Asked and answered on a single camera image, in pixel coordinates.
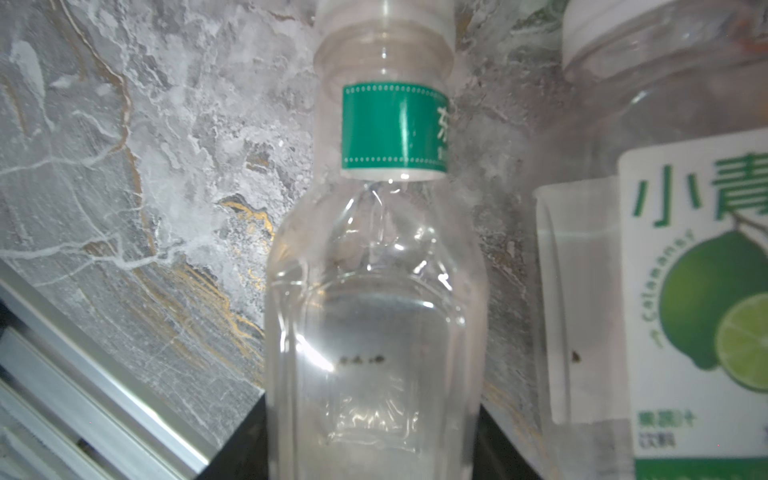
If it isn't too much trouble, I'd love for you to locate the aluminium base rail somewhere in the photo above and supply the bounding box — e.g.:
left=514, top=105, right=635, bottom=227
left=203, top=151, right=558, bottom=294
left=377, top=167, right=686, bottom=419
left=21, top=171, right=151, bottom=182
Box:
left=1, top=264, right=217, bottom=479

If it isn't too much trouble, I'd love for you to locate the lime label juice bottle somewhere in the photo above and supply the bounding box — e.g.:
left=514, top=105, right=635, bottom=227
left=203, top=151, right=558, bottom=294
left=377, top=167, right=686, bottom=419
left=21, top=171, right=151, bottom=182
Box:
left=531, top=1, right=767, bottom=479

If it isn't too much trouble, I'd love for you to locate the clear bottle green neck label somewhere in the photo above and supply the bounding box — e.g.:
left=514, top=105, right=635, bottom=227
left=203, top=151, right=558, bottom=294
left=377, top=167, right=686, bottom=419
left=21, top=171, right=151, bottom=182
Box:
left=265, top=1, right=489, bottom=479

